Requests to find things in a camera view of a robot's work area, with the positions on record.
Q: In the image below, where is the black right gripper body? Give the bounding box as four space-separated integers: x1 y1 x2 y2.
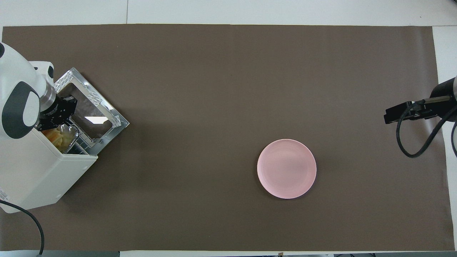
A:
414 77 457 122

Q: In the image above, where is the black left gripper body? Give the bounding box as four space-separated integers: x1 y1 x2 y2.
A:
36 95 78 131

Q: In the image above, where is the sliced yellow bread loaf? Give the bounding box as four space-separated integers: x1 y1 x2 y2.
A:
43 128 67 149

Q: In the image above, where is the aluminium foil tray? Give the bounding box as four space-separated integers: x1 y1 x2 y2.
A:
41 123 80 154

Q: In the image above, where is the glass oven door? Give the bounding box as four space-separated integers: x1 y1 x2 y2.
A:
54 67 130 156

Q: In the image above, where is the cream toaster oven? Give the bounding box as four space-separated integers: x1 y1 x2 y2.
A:
0 121 99 214

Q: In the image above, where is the pink round plate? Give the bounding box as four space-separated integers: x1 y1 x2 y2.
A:
257 139 317 200

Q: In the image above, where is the brown table mat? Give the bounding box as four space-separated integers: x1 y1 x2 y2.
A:
0 24 456 251

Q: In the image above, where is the wire oven rack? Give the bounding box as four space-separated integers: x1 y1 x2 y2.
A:
66 137 90 156

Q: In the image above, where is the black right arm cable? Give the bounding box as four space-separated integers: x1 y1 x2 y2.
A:
396 100 457 158

